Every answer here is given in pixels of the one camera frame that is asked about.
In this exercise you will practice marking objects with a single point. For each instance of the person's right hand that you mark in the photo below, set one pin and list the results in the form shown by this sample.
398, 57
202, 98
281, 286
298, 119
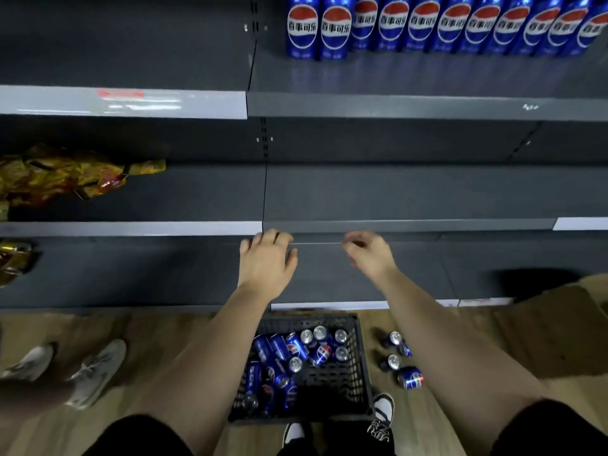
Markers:
373, 258

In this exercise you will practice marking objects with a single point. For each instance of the person's left hand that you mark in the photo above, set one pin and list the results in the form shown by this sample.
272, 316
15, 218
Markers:
263, 268

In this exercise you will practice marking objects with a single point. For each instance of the person's left middle finger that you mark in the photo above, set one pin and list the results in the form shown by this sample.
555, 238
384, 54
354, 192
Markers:
270, 236

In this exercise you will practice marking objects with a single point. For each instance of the person's left little finger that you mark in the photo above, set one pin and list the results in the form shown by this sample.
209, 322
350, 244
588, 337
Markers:
244, 245

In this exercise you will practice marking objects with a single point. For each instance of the person's left thumb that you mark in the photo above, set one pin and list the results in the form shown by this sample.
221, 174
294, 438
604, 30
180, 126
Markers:
291, 260

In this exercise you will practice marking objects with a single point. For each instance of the person's right fingers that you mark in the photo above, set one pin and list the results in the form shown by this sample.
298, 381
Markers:
355, 243

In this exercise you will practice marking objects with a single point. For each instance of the person's left forearm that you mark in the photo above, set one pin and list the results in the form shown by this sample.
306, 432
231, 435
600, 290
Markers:
209, 356

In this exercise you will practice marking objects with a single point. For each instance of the person's right forearm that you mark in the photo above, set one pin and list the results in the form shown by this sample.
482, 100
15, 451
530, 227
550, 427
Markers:
451, 356

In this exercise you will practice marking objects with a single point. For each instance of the dark grey metal shelving unit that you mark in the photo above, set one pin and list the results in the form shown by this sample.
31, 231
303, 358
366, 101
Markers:
380, 194

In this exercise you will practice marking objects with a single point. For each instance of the white shelf price strip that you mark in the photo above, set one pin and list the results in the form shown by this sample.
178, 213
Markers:
332, 305
582, 224
142, 228
190, 105

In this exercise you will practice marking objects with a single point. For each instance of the heap of short blue cans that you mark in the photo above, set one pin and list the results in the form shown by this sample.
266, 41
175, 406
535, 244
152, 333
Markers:
280, 360

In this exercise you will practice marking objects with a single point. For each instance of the short blue soda can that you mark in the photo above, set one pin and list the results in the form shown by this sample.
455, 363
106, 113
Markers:
405, 349
411, 378
392, 362
393, 338

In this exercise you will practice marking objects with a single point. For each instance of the black plastic shopping basket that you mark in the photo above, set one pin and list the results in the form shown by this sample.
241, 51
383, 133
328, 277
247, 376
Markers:
342, 379

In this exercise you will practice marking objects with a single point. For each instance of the person's black white right shoe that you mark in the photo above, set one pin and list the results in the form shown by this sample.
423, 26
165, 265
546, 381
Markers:
384, 413

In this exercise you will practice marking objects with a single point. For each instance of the person's black white shoe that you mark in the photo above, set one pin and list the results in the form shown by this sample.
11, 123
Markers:
293, 433
384, 413

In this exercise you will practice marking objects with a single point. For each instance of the person's black white left shoe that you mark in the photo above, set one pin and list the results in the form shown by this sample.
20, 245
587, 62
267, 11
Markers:
293, 433

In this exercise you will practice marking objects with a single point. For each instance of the person's black trousers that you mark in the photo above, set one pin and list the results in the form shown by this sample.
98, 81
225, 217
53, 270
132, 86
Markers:
337, 441

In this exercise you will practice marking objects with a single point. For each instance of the red shelf label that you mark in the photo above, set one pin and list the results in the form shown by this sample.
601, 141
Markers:
120, 94

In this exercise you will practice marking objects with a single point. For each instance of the pile of yellow snack packets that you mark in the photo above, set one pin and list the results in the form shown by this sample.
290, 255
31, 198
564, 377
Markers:
57, 175

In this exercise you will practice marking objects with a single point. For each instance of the brown flat cardboard sheet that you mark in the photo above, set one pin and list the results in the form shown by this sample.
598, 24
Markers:
551, 327

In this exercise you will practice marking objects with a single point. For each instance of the person's black left sleeve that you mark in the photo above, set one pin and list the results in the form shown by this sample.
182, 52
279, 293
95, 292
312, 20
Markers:
137, 439

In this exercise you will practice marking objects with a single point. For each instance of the person's black sleeve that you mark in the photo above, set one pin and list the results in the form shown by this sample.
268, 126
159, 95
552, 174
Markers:
137, 439
553, 429

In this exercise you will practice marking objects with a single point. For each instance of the golden snack packet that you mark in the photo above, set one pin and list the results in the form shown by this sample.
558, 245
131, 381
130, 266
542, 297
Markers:
14, 258

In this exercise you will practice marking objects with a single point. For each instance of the row of tall blue cans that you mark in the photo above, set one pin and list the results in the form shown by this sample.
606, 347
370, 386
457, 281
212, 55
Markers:
427, 23

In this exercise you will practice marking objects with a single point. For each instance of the person's black right sleeve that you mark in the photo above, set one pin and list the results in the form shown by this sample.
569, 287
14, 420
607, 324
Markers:
553, 429

